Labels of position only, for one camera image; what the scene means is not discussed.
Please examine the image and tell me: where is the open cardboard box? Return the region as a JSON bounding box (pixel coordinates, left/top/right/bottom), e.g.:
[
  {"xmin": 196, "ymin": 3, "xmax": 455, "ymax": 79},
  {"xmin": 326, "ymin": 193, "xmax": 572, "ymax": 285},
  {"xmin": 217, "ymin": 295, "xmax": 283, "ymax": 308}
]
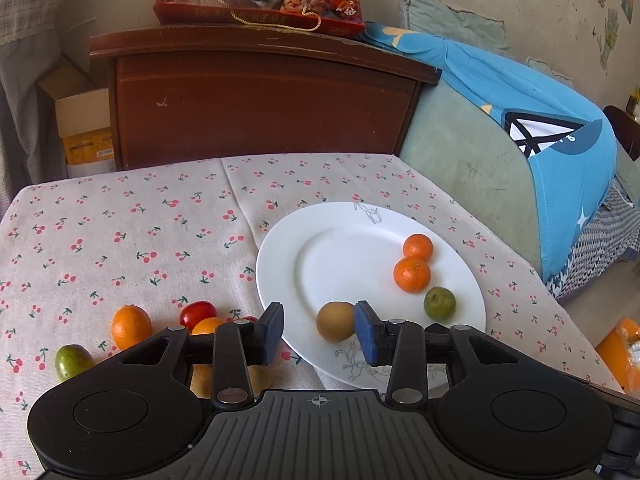
[{"xmin": 37, "ymin": 55, "xmax": 117, "ymax": 178}]

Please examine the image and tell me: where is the dark wooden furniture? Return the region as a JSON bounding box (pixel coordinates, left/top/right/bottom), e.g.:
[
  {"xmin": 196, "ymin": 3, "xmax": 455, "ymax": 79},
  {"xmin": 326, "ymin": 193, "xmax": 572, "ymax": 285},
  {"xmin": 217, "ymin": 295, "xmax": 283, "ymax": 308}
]
[{"xmin": 602, "ymin": 105, "xmax": 640, "ymax": 161}]

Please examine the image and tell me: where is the pale green sofa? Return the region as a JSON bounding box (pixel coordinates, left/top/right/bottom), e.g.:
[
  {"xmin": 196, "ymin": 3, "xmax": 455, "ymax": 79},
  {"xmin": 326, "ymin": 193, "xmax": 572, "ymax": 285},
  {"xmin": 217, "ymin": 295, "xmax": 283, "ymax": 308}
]
[{"xmin": 400, "ymin": 80, "xmax": 546, "ymax": 281}]

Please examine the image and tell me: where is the grey checked curtain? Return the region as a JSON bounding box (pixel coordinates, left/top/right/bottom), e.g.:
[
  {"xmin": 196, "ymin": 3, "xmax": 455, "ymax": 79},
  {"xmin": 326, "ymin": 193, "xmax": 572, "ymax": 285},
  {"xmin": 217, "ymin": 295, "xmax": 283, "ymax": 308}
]
[{"xmin": 0, "ymin": 0, "xmax": 68, "ymax": 201}]

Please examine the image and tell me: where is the small mandarin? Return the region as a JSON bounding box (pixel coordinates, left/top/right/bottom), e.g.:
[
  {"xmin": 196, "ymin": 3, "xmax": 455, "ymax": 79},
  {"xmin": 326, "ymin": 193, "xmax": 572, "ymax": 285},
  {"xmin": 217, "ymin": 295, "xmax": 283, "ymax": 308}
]
[
  {"xmin": 393, "ymin": 257, "xmax": 432, "ymax": 294},
  {"xmin": 403, "ymin": 233, "xmax": 434, "ymax": 264}
]

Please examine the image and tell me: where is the orange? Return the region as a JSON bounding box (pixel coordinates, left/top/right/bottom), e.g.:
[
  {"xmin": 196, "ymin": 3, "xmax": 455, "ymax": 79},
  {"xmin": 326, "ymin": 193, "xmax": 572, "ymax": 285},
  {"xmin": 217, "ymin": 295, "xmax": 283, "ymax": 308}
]
[
  {"xmin": 111, "ymin": 305, "xmax": 153, "ymax": 351},
  {"xmin": 189, "ymin": 317, "xmax": 227, "ymax": 402}
]

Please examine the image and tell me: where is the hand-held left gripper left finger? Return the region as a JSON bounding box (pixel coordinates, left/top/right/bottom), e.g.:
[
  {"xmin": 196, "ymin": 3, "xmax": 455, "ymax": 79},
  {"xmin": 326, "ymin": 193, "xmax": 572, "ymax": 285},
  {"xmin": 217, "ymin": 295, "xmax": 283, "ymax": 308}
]
[{"xmin": 95, "ymin": 302, "xmax": 286, "ymax": 411}]

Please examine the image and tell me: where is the brown kiwi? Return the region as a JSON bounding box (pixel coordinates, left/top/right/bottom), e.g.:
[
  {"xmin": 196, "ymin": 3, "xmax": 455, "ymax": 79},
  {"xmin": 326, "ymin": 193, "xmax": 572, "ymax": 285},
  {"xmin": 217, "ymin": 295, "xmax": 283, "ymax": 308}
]
[{"xmin": 316, "ymin": 301, "xmax": 358, "ymax": 343}]

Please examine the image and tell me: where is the brown wooden nightstand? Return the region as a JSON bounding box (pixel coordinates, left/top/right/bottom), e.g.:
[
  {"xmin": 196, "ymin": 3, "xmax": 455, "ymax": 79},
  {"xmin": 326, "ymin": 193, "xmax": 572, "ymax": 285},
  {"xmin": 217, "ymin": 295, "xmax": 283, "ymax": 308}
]
[{"xmin": 90, "ymin": 24, "xmax": 442, "ymax": 171}]

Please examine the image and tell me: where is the cherry print tablecloth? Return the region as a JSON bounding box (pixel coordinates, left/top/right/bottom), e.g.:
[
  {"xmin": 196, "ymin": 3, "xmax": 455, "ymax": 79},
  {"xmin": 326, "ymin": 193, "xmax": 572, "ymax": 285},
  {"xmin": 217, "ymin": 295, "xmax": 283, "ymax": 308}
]
[{"xmin": 0, "ymin": 152, "xmax": 626, "ymax": 461}]

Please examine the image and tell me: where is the green round fruit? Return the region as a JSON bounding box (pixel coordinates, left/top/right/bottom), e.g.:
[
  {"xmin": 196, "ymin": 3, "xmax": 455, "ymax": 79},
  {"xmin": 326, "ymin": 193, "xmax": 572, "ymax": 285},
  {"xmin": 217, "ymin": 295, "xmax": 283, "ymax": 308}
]
[
  {"xmin": 55, "ymin": 344, "xmax": 95, "ymax": 382},
  {"xmin": 424, "ymin": 287, "xmax": 457, "ymax": 321}
]

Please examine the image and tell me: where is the black white patterned blanket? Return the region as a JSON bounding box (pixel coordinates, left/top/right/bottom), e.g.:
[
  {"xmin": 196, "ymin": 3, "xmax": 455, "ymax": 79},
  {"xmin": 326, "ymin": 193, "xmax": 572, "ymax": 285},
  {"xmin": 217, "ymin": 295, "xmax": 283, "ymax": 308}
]
[{"xmin": 547, "ymin": 195, "xmax": 640, "ymax": 301}]

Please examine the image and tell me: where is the white plate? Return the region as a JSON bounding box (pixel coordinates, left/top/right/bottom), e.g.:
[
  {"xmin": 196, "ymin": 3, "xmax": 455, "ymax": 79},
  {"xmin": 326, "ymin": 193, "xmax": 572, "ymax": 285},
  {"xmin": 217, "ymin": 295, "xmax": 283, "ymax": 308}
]
[{"xmin": 256, "ymin": 202, "xmax": 487, "ymax": 392}]

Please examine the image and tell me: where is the yellow carton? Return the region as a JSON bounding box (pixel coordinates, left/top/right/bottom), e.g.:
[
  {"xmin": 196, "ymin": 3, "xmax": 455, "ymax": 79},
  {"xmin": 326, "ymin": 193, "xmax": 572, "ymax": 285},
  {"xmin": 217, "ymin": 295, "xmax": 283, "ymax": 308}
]
[{"xmin": 62, "ymin": 127, "xmax": 116, "ymax": 166}]

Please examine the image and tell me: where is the pale green pillow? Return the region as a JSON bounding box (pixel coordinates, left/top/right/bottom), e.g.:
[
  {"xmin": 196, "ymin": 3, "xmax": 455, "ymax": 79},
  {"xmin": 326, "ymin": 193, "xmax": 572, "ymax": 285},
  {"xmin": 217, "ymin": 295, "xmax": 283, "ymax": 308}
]
[{"xmin": 400, "ymin": 0, "xmax": 516, "ymax": 58}]

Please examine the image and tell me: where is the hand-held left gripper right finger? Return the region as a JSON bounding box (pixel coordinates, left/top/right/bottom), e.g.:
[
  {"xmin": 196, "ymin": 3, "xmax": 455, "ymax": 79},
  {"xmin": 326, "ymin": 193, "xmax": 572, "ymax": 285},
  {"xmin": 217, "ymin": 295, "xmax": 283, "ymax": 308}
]
[{"xmin": 354, "ymin": 301, "xmax": 538, "ymax": 408}]

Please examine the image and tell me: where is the plant wall sticker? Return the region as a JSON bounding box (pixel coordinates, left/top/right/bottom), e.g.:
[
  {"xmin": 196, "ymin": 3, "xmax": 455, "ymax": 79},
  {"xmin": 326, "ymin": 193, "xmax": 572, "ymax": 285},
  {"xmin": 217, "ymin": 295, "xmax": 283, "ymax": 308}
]
[{"xmin": 597, "ymin": 7, "xmax": 621, "ymax": 68}]

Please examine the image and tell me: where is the orange plastic bag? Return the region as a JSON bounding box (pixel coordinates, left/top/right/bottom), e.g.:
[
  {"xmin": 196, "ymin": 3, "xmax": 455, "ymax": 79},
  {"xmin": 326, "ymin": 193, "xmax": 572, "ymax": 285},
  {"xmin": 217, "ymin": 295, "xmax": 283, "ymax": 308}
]
[{"xmin": 595, "ymin": 317, "xmax": 640, "ymax": 393}]

